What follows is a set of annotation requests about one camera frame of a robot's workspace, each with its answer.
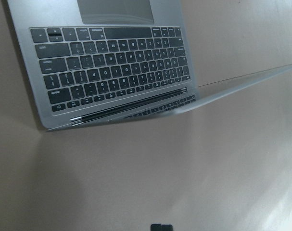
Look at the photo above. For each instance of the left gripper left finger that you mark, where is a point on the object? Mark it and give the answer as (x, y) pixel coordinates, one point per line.
(156, 227)

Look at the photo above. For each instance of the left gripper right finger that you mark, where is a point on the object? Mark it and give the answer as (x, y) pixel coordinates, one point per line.
(166, 227)

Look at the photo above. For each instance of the grey laptop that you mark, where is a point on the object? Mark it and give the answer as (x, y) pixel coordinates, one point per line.
(92, 62)

